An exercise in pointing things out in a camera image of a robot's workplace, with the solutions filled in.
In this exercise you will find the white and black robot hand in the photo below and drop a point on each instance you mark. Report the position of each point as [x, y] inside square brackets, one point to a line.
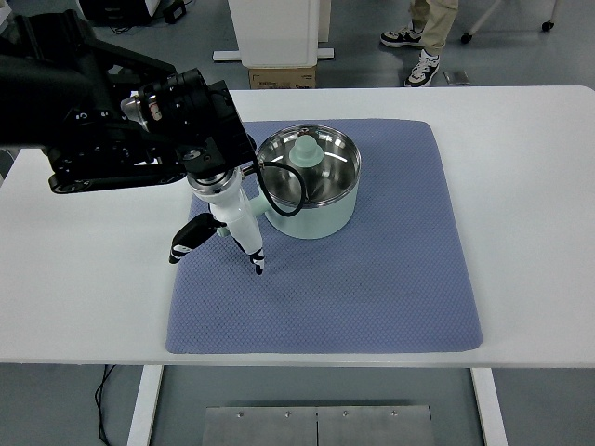
[229, 209]

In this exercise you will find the green pot with handle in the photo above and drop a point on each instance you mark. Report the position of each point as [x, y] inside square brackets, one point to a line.
[309, 223]

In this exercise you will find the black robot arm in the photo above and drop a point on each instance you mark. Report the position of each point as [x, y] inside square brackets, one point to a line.
[108, 118]

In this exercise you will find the glass pot lid green knob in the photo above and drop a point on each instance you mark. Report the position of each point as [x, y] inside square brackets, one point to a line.
[314, 162]

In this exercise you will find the cardboard box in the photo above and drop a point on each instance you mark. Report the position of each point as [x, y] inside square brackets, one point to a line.
[282, 78]

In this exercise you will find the blue quilted mat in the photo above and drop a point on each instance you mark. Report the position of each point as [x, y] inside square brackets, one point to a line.
[393, 280]

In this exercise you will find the black device on floor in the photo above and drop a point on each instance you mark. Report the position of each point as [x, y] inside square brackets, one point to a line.
[128, 13]

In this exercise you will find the left black white sneaker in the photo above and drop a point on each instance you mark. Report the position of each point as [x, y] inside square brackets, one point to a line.
[423, 73]

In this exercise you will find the black white sneaker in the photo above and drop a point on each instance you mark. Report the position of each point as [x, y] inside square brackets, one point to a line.
[423, 73]
[404, 37]

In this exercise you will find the right black white sneaker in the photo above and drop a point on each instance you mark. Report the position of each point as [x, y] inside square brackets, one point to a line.
[404, 37]

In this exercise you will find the small metal floor socket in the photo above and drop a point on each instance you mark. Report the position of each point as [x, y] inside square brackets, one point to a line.
[456, 78]

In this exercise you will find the metal floor plate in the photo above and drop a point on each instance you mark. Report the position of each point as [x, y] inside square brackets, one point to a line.
[323, 425]

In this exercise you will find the person's beige trouser legs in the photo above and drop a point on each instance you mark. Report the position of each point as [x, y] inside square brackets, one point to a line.
[432, 20]

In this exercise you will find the white chair base with casters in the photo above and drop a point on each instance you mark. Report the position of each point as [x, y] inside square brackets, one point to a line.
[513, 18]

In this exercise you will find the white pedestal cabinet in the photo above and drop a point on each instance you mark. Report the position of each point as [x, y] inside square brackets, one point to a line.
[276, 34]

